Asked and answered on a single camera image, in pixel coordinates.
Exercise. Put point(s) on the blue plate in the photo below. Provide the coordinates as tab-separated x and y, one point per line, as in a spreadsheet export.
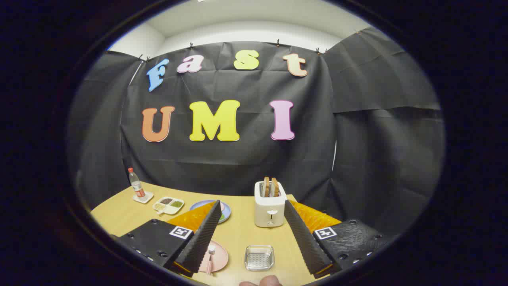
200	205

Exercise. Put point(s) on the toast slice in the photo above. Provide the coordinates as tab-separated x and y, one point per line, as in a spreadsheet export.
265	186
274	187

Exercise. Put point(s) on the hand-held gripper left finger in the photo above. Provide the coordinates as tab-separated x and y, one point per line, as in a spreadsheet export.
202	238

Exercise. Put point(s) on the clear square strainer container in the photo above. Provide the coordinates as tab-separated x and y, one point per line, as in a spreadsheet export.
259	258

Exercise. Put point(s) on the white toaster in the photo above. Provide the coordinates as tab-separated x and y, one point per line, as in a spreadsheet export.
268	212

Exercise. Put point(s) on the white square coaster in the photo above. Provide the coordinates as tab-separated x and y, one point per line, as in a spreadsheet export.
147	197

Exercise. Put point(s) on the pink plate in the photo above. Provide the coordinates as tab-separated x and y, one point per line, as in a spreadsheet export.
220	258

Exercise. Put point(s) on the white divided condiment dish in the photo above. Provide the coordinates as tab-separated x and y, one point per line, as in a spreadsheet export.
168	205

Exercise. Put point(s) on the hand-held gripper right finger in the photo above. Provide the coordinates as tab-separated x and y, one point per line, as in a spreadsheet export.
305	242

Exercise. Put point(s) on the plastic bottle with red label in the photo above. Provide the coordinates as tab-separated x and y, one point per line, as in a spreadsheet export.
137	186

